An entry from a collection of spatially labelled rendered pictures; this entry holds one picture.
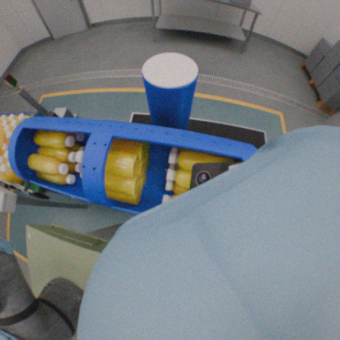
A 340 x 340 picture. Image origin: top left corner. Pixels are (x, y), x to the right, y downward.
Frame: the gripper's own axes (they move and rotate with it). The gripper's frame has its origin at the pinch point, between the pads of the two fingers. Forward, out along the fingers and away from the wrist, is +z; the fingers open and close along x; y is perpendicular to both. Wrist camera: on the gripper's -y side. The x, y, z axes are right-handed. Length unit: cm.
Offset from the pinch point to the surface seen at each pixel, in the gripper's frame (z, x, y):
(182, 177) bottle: 17.0, 5.9, -9.0
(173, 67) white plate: 22, 61, -21
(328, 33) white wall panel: 22, 356, 260
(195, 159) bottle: 11.5, 10.5, -6.2
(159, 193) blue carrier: 29.4, 0.4, -16.0
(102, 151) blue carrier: 3.0, 5.7, -30.2
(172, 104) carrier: 35, 46, -19
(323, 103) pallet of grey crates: 110, 196, 228
